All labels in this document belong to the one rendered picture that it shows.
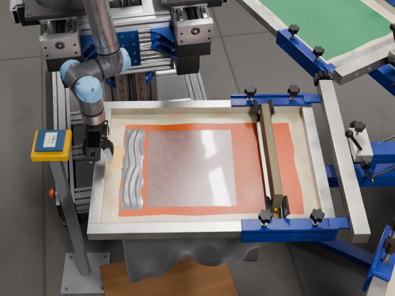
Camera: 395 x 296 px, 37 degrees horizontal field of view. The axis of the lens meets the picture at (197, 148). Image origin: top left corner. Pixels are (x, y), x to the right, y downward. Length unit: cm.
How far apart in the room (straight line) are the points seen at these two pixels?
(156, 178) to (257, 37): 225
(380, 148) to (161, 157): 75
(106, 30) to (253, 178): 70
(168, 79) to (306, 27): 109
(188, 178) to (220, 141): 20
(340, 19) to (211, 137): 92
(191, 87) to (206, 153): 135
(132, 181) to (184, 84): 150
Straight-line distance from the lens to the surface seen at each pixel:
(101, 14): 187
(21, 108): 375
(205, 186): 202
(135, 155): 210
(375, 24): 277
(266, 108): 213
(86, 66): 192
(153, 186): 202
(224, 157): 210
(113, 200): 200
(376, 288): 145
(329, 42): 262
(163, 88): 343
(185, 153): 211
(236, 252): 213
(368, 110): 375
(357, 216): 192
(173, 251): 212
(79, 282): 295
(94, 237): 191
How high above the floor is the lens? 257
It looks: 49 degrees down
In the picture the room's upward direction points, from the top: 1 degrees clockwise
